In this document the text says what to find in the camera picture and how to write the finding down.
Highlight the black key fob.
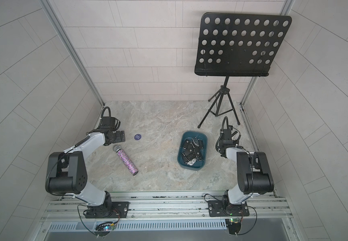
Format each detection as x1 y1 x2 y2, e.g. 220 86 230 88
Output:
198 140 204 149
185 147 200 155
196 152 203 161
182 150 196 163

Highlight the silver BMW key fob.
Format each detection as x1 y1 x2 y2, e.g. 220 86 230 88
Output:
192 138 200 148

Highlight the teal storage tray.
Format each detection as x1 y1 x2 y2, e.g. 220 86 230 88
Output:
177 131 208 171

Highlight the black VW key top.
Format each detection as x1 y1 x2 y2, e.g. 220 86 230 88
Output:
182 139 194 150

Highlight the white key fob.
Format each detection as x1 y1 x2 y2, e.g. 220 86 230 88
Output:
187 159 197 166

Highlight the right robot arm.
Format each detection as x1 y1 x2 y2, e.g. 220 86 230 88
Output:
216 137 274 207

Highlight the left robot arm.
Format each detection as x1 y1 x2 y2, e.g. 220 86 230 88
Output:
45 130 125 214

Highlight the purple small blind chip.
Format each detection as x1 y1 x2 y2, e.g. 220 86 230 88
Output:
134 134 142 141

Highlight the purple glitter tube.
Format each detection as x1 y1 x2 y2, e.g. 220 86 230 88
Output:
113 145 138 176

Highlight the right circuit board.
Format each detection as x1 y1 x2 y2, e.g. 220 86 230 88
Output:
225 218 242 236

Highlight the circuit board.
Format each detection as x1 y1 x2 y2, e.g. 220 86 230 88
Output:
225 218 242 236
94 222 117 237

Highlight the left circuit board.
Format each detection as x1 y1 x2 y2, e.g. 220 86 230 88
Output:
94 222 117 237

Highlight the black music stand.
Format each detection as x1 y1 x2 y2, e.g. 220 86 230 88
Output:
194 13 292 116

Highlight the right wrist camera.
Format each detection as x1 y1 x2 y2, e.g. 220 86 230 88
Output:
220 127 241 142

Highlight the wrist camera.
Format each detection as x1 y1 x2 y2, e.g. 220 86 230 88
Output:
99 116 121 132
220 127 241 142

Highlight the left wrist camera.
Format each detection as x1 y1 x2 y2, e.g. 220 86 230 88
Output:
99 116 121 132

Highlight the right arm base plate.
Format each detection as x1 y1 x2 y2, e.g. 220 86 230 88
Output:
207 200 250 217

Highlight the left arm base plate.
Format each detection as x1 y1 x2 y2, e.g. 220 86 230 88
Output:
83 202 130 219

